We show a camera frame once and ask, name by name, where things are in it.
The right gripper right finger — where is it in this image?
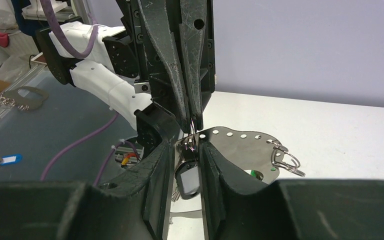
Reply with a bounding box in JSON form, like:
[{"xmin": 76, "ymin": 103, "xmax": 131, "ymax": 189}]
[{"xmin": 200, "ymin": 142, "xmax": 384, "ymax": 240}]

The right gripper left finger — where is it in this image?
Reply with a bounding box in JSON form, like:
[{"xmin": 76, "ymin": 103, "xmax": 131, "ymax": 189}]
[{"xmin": 0, "ymin": 141, "xmax": 174, "ymax": 240}]

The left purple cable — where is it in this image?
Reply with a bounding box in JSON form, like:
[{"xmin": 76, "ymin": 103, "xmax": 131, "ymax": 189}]
[{"xmin": 38, "ymin": 0, "xmax": 143, "ymax": 187}]

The key with grey tag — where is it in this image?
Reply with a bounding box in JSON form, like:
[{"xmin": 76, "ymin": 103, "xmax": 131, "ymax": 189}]
[{"xmin": 171, "ymin": 160, "xmax": 201, "ymax": 202}]

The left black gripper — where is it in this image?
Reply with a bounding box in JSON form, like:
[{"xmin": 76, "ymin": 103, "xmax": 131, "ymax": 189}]
[{"xmin": 117, "ymin": 0, "xmax": 215, "ymax": 133}]

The green key tag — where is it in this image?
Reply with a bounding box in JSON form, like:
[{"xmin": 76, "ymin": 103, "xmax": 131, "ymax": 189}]
[{"xmin": 250, "ymin": 170, "xmax": 264, "ymax": 181}]

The spare metal keyring strip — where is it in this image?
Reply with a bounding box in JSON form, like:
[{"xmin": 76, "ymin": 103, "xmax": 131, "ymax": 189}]
[{"xmin": 0, "ymin": 86, "xmax": 49, "ymax": 111}]

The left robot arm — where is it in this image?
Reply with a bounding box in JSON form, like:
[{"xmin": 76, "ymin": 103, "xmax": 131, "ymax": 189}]
[{"xmin": 38, "ymin": 0, "xmax": 216, "ymax": 152}]

